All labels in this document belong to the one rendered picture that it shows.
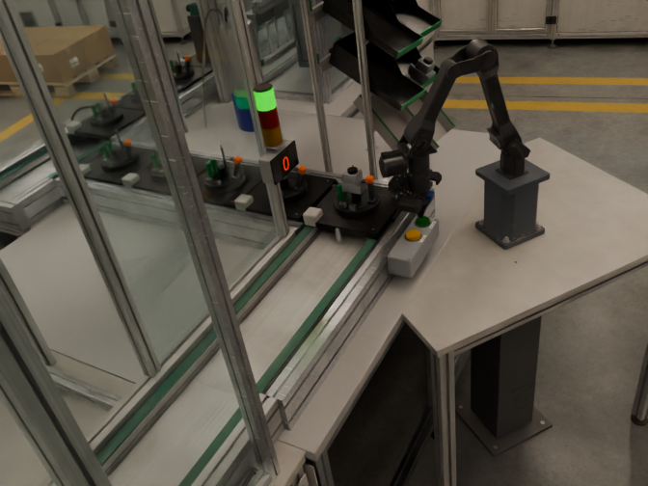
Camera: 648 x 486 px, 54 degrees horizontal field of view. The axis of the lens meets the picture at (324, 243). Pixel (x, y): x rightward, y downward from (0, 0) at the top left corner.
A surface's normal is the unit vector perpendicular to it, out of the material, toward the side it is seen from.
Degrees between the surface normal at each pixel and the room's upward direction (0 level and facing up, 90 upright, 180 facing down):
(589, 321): 0
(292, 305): 0
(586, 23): 90
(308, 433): 0
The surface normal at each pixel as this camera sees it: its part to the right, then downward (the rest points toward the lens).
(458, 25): -0.34, 0.59
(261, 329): -0.13, -0.81
